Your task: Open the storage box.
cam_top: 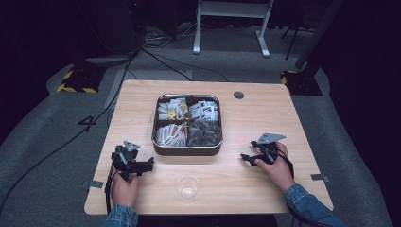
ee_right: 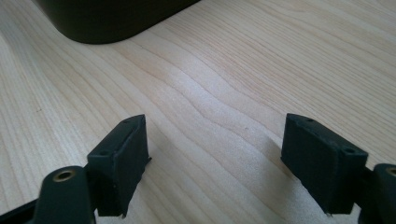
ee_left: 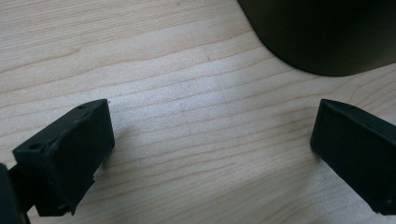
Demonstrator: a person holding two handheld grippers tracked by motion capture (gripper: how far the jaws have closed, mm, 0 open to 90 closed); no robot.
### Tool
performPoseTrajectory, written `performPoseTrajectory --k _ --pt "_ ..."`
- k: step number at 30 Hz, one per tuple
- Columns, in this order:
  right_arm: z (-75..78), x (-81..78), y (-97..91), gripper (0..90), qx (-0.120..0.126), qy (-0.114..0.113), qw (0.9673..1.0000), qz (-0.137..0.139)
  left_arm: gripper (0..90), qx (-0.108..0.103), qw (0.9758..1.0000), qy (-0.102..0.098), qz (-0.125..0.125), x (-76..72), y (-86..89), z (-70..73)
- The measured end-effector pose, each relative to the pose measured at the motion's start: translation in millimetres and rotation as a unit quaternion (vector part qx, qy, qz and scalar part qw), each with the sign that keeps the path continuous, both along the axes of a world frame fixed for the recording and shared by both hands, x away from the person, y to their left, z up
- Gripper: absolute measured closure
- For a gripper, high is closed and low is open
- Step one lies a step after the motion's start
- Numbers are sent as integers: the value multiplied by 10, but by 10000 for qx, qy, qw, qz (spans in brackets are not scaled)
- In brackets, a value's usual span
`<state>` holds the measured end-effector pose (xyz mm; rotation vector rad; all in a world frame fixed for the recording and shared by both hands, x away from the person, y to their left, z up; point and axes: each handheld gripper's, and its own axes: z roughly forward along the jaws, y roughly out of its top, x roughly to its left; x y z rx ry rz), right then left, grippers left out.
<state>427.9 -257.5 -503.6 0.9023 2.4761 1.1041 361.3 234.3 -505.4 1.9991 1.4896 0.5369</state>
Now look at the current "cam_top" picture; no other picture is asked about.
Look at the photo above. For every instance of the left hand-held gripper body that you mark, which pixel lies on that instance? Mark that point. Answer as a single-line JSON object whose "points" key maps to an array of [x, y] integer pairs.
{"points": [[126, 155]]}

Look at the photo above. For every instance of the pile of white sachets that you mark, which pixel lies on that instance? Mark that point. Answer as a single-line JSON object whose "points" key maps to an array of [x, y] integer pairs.
{"points": [[205, 110]]}

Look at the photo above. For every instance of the person's right hand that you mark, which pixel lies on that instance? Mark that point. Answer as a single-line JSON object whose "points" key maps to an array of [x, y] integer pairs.
{"points": [[279, 173]]}

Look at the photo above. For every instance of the dark slanted stand post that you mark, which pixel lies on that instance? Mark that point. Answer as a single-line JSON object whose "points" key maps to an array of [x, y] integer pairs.
{"points": [[318, 34]]}

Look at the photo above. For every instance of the person's left hand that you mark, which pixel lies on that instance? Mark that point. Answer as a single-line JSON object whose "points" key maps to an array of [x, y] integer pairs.
{"points": [[124, 192]]}

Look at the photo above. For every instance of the pile of yellow-tagged tea bags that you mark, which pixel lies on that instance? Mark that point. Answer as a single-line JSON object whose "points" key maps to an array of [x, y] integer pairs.
{"points": [[171, 108]]}

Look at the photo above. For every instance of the pile of paper-wrapped sticks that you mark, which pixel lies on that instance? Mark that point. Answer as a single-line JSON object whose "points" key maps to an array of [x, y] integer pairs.
{"points": [[170, 135]]}

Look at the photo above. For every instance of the black tripod legs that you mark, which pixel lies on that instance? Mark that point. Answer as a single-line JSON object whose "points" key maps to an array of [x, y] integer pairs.
{"points": [[294, 38]]}

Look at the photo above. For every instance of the brown divided storage box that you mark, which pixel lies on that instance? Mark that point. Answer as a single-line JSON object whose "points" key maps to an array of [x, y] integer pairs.
{"points": [[187, 150]]}

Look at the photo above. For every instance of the yellow-black striped stand base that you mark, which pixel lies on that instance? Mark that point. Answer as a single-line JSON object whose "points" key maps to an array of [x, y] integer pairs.
{"points": [[80, 80], [302, 83]]}

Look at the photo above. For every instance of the clear plastic cup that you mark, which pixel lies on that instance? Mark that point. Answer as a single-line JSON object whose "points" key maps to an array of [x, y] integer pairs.
{"points": [[188, 187]]}

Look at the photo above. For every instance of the pile of dark clear packets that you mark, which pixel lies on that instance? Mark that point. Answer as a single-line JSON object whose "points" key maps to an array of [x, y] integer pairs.
{"points": [[205, 134]]}

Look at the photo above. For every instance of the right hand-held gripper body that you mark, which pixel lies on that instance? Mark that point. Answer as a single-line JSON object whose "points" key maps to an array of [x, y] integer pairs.
{"points": [[269, 151]]}

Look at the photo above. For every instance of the white desk frame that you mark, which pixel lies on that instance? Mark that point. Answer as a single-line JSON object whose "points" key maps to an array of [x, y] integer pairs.
{"points": [[231, 9]]}

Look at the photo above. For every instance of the grey tape piece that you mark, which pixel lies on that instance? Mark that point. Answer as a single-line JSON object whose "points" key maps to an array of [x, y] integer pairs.
{"points": [[94, 184], [319, 177]]}

